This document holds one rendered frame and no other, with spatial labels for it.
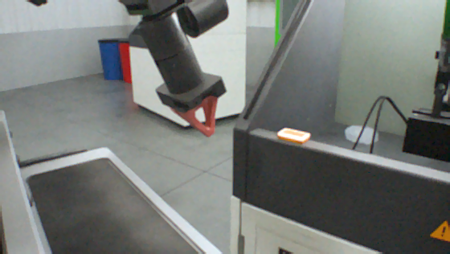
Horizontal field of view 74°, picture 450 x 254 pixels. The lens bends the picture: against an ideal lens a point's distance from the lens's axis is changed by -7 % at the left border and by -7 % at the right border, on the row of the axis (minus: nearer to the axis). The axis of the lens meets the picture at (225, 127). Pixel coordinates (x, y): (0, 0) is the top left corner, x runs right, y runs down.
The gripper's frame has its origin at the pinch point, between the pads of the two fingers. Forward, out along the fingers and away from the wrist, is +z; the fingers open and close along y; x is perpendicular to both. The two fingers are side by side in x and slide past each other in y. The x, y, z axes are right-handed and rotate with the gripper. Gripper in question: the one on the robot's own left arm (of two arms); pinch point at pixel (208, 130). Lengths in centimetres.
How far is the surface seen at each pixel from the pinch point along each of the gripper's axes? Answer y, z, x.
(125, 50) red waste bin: 520, 112, -155
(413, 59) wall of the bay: -4, 23, -66
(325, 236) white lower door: -13.6, 26.0, -6.2
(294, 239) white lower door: -7.6, 28.5, -3.3
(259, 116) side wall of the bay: 5.2, 8.7, -14.2
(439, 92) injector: -20.1, 13.9, -40.3
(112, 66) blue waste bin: 571, 137, -132
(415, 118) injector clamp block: -17.4, 17.7, -35.1
